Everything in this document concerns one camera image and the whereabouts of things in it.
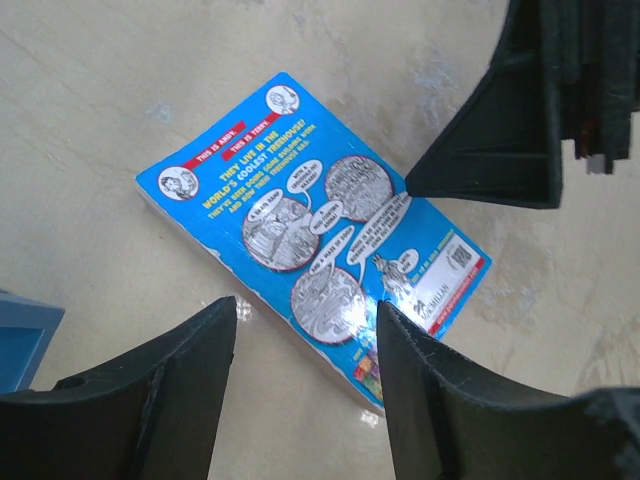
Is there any blue shelf with coloured boards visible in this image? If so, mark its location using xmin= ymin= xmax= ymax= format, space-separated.
xmin=1 ymin=290 xmax=65 ymax=394

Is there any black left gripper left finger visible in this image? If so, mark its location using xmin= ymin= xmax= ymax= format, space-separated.
xmin=1 ymin=296 xmax=238 ymax=479

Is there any white purple book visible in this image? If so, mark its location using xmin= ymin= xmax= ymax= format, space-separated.
xmin=136 ymin=72 xmax=491 ymax=410

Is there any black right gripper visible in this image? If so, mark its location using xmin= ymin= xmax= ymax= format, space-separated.
xmin=405 ymin=1 xmax=639 ymax=209

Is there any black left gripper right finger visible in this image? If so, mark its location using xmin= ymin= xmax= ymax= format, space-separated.
xmin=377 ymin=301 xmax=639 ymax=479

